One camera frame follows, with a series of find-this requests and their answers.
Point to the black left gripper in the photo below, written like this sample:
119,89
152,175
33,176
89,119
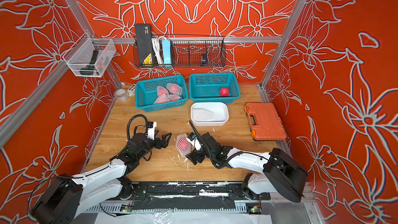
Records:
164,143

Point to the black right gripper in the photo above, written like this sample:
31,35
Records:
191,157

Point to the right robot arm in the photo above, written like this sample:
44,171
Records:
270,172

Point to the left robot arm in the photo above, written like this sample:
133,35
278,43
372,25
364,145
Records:
69,196

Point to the teal basket with netted apples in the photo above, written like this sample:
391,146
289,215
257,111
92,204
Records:
146,93

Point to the teal basket for bare apples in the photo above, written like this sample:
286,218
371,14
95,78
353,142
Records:
205,87

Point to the white plastic tub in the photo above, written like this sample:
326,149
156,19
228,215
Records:
219,110

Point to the white remote control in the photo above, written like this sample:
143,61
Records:
131,90

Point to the clear tape roll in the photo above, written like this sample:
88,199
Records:
121,95

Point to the orange tool case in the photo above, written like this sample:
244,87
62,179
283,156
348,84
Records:
265,123

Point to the light blue power bank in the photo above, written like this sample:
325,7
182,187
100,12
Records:
166,48

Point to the black box device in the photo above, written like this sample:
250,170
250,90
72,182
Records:
144,44

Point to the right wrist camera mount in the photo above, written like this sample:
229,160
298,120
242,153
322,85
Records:
196,145

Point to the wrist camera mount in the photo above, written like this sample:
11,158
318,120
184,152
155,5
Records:
196,145
151,126

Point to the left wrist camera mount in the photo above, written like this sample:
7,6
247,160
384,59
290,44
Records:
151,126

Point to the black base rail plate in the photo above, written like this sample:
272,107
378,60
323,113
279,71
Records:
206,196

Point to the dark green handled tool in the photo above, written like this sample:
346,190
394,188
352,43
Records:
90,68

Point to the clear acrylic wall box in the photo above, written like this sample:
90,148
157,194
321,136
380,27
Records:
79,54

